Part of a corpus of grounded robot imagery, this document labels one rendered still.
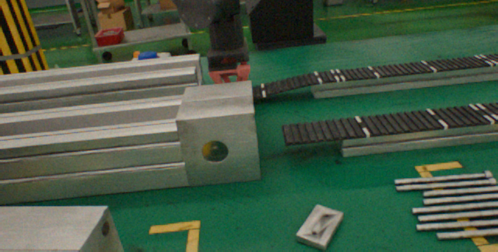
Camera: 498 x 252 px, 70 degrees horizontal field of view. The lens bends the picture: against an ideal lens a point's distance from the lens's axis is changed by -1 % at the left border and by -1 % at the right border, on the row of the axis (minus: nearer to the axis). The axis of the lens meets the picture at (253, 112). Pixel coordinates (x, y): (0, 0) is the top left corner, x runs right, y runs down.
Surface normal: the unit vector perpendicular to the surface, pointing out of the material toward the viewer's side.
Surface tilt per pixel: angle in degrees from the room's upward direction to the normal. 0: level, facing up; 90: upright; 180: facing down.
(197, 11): 89
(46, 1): 90
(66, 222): 0
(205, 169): 90
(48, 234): 0
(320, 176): 0
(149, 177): 90
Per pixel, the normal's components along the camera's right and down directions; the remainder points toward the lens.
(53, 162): 0.04, 0.44
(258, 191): -0.10, -0.89
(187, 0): -0.29, 0.44
